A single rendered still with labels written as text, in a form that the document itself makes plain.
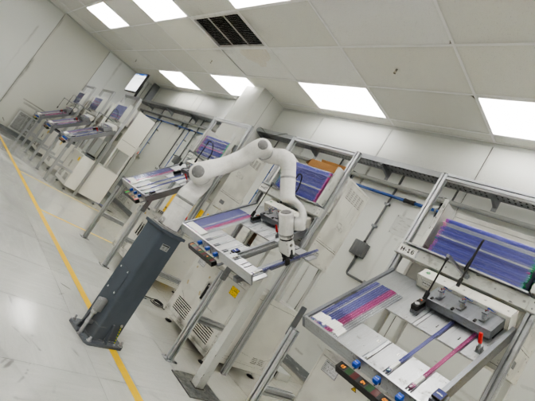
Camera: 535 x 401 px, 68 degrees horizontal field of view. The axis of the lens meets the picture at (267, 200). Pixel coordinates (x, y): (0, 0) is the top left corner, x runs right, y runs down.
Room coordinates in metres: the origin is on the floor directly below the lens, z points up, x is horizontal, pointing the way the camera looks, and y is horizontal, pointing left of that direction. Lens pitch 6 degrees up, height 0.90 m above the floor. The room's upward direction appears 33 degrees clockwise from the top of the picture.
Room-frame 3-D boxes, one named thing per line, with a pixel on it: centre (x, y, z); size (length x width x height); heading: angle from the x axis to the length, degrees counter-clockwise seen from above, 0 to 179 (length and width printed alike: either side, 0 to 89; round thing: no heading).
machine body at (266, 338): (3.29, -0.23, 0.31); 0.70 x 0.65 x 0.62; 40
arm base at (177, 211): (2.31, 0.40, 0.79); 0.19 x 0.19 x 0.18
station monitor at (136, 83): (6.77, 2.93, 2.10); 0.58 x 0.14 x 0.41; 40
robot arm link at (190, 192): (2.35, 0.40, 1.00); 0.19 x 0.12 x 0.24; 174
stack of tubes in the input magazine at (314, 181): (3.17, -0.18, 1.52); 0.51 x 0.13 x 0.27; 40
